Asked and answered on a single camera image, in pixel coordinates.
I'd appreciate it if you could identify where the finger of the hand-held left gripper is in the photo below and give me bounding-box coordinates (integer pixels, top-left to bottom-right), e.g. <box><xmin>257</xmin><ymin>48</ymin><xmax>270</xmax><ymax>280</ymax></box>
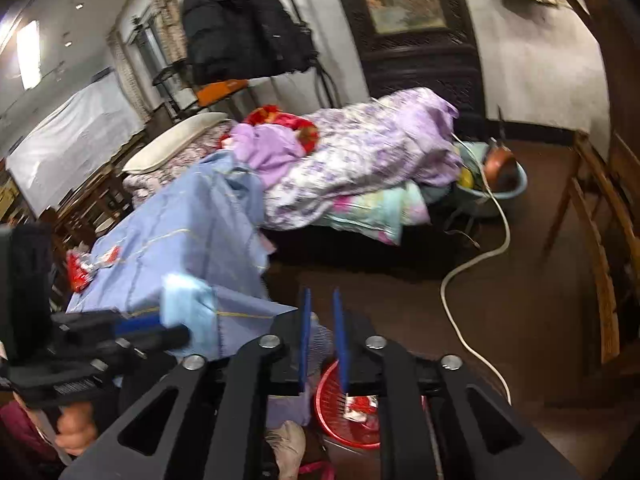
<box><xmin>112</xmin><ymin>313</ymin><xmax>166</xmax><ymax>336</ymax></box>
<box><xmin>117</xmin><ymin>326</ymin><xmax>192</xmax><ymax>359</ymax></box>

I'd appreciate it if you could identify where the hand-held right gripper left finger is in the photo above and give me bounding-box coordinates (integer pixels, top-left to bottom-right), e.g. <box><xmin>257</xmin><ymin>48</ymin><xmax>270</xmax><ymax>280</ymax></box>
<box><xmin>60</xmin><ymin>287</ymin><xmax>313</xmax><ymax>480</ymax></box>

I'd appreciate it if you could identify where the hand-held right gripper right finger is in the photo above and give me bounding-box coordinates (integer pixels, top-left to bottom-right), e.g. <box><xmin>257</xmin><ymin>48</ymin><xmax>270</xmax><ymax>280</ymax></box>
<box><xmin>332</xmin><ymin>287</ymin><xmax>583</xmax><ymax>480</ymax></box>

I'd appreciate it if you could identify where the light blue cloth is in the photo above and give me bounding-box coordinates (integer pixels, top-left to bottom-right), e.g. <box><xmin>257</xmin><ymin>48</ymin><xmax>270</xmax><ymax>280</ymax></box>
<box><xmin>160</xmin><ymin>274</ymin><xmax>222</xmax><ymax>357</ymax></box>

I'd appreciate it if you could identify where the red white wrapper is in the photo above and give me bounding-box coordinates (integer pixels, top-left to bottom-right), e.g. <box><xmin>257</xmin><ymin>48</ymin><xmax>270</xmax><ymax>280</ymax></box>
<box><xmin>345</xmin><ymin>394</ymin><xmax>377</xmax><ymax>422</ymax></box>

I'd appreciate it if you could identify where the red plastic basket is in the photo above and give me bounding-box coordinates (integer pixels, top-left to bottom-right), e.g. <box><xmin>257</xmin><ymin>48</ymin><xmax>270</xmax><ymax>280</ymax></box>
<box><xmin>315</xmin><ymin>360</ymin><xmax>427</xmax><ymax>449</ymax></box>

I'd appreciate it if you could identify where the person's left forearm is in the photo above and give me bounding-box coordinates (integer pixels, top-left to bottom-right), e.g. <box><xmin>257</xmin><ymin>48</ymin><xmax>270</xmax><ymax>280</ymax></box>
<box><xmin>0</xmin><ymin>400</ymin><xmax>62</xmax><ymax>480</ymax></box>

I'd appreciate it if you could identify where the person's left hand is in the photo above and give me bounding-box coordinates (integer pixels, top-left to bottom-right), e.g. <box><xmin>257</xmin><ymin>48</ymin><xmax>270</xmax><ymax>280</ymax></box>
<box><xmin>54</xmin><ymin>401</ymin><xmax>99</xmax><ymax>457</ymax></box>

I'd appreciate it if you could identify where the pile of colourful snack wrappers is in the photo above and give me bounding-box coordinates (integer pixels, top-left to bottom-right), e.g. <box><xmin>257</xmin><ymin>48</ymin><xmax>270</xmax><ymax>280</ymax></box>
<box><xmin>66</xmin><ymin>246</ymin><xmax>122</xmax><ymax>294</ymax></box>

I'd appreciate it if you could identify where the beige cloth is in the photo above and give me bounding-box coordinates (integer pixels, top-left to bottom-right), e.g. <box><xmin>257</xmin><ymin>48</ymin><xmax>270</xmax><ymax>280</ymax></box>
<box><xmin>265</xmin><ymin>420</ymin><xmax>307</xmax><ymax>480</ymax></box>

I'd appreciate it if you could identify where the wooden table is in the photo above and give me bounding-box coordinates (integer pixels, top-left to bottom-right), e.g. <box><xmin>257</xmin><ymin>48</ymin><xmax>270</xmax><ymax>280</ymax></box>
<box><xmin>0</xmin><ymin>130</ymin><xmax>147</xmax><ymax>261</ymax></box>

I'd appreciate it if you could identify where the blue striped blanket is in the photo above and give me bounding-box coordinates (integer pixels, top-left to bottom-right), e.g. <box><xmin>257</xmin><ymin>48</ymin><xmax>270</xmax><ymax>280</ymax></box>
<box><xmin>65</xmin><ymin>152</ymin><xmax>302</xmax><ymax>361</ymax></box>

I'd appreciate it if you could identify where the green floral pillow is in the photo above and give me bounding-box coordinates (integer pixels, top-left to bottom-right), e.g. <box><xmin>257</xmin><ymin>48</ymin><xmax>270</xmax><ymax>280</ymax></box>
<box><xmin>320</xmin><ymin>182</ymin><xmax>432</xmax><ymax>247</ymax></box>

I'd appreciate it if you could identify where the white cover cloth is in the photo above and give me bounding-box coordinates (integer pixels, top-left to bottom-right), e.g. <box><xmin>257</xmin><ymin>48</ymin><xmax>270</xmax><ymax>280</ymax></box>
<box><xmin>7</xmin><ymin>77</ymin><xmax>147</xmax><ymax>217</ymax></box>

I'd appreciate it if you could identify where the cream pillow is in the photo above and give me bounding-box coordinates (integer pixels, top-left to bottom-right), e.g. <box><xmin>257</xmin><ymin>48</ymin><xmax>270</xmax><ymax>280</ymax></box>
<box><xmin>122</xmin><ymin>112</ymin><xmax>227</xmax><ymax>176</ymax></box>

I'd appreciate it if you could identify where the plain purple cloth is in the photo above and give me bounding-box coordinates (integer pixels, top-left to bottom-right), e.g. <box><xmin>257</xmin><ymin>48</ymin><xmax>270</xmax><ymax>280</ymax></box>
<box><xmin>230</xmin><ymin>122</ymin><xmax>307</xmax><ymax>189</ymax></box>

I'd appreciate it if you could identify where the purple floral quilt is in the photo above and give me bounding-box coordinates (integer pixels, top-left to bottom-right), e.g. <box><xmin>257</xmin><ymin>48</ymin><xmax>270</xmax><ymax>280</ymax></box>
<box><xmin>262</xmin><ymin>87</ymin><xmax>464</xmax><ymax>232</ymax></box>

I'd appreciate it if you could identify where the red cloth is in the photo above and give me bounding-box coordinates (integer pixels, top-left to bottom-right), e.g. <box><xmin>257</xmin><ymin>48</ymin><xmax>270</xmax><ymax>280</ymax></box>
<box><xmin>242</xmin><ymin>105</ymin><xmax>319</xmax><ymax>154</ymax></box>

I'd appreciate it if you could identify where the ceiling light panel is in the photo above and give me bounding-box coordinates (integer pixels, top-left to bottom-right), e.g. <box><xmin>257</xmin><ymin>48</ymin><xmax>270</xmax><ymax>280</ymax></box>
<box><xmin>16</xmin><ymin>20</ymin><xmax>42</xmax><ymax>89</ymax></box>

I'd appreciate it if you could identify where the black metal stand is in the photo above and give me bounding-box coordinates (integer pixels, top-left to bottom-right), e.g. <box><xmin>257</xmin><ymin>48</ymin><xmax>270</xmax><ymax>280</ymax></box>
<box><xmin>151</xmin><ymin>59</ymin><xmax>202</xmax><ymax>122</ymax></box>

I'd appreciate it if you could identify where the copper pot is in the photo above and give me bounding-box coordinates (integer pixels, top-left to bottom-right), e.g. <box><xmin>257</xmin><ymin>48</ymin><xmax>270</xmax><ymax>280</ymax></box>
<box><xmin>482</xmin><ymin>105</ymin><xmax>519</xmax><ymax>194</ymax></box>

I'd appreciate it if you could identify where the blue plastic basin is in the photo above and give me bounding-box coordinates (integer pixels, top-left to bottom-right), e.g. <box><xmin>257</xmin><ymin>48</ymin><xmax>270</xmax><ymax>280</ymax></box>
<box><xmin>452</xmin><ymin>142</ymin><xmax>529</xmax><ymax>219</ymax></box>

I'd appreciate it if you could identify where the slatted wooden chair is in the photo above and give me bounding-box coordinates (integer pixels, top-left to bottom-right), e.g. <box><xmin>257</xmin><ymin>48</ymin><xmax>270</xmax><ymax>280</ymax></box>
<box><xmin>542</xmin><ymin>130</ymin><xmax>640</xmax><ymax>367</ymax></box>

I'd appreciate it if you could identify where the patterned curtain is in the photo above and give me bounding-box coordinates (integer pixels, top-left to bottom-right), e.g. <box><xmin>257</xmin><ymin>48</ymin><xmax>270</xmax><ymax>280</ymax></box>
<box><xmin>107</xmin><ymin>0</ymin><xmax>189</xmax><ymax>117</ymax></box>

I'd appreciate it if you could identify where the black jacket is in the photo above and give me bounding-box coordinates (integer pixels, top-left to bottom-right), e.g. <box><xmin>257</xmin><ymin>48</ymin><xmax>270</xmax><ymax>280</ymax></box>
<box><xmin>181</xmin><ymin>0</ymin><xmax>317</xmax><ymax>87</ymax></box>

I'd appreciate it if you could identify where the white cable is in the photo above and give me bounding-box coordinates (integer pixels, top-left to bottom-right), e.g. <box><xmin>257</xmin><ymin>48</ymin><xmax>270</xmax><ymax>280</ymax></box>
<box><xmin>370</xmin><ymin>95</ymin><xmax>514</xmax><ymax>407</ymax></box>

